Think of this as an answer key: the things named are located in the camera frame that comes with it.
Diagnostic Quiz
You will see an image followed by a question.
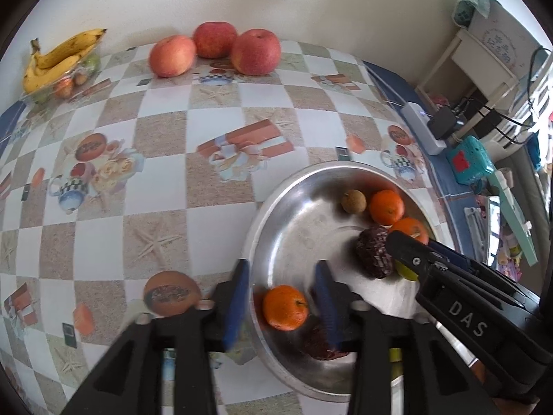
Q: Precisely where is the small orange mandarin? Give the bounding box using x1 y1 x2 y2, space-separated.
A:
263 285 310 332

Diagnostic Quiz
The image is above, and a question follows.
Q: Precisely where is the pale pink apple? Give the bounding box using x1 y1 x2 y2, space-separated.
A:
149 35 197 79

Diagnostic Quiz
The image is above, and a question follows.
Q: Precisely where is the black power adapter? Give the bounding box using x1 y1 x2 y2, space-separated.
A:
427 106 465 139

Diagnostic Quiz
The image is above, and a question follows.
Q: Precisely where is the large red apple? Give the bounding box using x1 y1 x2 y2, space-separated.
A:
230 29 282 76

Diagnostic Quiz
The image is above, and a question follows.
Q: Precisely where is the patterned checkered tablecloth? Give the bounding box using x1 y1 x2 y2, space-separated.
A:
0 40 476 415

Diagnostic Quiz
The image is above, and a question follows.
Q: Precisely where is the white power strip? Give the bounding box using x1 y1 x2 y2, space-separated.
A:
400 101 448 156

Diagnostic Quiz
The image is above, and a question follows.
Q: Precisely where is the mint green plastic toy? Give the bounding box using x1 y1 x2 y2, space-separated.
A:
495 168 538 266

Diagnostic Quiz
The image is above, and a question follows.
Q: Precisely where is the green apple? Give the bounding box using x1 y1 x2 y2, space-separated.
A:
395 259 420 282

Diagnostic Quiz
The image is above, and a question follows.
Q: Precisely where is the teal plastic device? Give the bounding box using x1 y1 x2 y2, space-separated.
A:
446 136 495 184

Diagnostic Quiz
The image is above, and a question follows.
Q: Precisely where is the black cable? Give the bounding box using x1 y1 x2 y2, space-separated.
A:
451 45 553 143

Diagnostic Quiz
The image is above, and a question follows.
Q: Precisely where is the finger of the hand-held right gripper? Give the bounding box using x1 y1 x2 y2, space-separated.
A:
428 241 471 269
386 231 450 287

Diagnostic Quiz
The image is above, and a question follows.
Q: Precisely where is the silver metal bowl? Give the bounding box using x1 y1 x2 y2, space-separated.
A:
242 161 448 403

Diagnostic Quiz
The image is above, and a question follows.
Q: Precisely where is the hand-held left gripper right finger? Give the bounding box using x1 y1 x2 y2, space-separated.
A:
315 260 499 415

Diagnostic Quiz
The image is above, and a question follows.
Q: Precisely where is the teal cloth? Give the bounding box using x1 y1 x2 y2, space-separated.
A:
452 0 491 24

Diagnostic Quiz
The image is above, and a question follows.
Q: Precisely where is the yellow banana bunch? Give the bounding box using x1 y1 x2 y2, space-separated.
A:
22 28 108 94

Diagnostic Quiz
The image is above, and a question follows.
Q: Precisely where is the white shelf stand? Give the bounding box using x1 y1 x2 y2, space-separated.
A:
417 2 553 152

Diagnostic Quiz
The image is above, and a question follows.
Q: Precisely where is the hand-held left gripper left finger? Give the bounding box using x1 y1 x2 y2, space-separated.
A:
60 258 250 415

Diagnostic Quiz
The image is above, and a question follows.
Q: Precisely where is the glass fruit bowl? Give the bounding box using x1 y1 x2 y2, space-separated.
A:
21 45 102 105

